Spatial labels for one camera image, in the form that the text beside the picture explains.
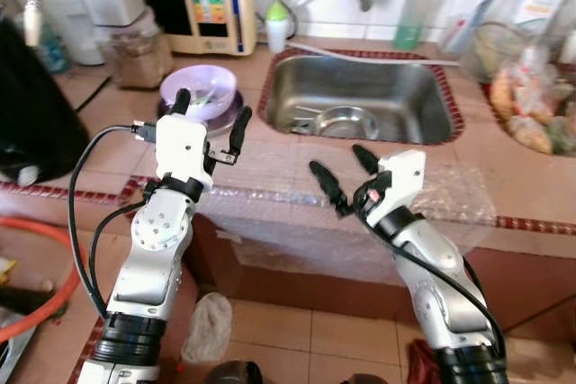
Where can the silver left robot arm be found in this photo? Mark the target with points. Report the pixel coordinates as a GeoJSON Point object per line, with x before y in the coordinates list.
{"type": "Point", "coordinates": [157, 222]}

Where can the purple plastic bowl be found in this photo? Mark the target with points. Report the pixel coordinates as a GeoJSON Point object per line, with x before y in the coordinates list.
{"type": "Point", "coordinates": [198, 87]}

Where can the dark plate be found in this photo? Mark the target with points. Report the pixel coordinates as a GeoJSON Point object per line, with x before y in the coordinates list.
{"type": "Point", "coordinates": [241, 101]}

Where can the round steel bowl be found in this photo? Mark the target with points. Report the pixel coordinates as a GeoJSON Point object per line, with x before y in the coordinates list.
{"type": "Point", "coordinates": [346, 123]}

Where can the clear bubble wrap sheet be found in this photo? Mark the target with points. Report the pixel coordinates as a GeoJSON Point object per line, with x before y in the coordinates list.
{"type": "Point", "coordinates": [279, 213]}

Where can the clear glass jar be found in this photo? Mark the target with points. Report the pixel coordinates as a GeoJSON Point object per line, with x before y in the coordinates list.
{"type": "Point", "coordinates": [135, 58]}

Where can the stainless steel sink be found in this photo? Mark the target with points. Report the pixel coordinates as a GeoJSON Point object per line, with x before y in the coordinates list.
{"type": "Point", "coordinates": [360, 83]}

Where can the beige water ioniser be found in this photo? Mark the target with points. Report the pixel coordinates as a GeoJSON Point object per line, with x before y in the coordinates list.
{"type": "Point", "coordinates": [211, 6]}

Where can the small white bottle green cap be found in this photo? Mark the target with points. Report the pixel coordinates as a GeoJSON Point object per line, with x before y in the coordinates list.
{"type": "Point", "coordinates": [277, 31]}

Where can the container with green lid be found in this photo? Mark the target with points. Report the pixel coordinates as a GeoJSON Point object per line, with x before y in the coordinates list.
{"type": "Point", "coordinates": [67, 20]}

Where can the black pot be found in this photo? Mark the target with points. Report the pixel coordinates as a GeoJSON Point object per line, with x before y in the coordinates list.
{"type": "Point", "coordinates": [36, 114]}

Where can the clear bottle blue cap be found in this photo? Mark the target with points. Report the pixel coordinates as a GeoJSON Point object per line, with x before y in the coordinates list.
{"type": "Point", "coordinates": [418, 6]}

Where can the red cloth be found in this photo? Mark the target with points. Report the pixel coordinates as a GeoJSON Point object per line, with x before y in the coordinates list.
{"type": "Point", "coordinates": [421, 361]}

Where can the clear glass bowl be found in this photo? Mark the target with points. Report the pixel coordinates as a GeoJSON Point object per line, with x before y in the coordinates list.
{"type": "Point", "coordinates": [495, 47]}

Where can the white crumpled cloth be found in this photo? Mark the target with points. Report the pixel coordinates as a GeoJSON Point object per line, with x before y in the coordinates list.
{"type": "Point", "coordinates": [207, 330]}

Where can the plastic bag of vegetables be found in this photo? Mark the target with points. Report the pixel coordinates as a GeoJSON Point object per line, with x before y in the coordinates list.
{"type": "Point", "coordinates": [531, 105]}

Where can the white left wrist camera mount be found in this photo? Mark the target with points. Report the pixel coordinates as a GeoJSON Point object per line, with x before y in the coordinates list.
{"type": "Point", "coordinates": [180, 146]}

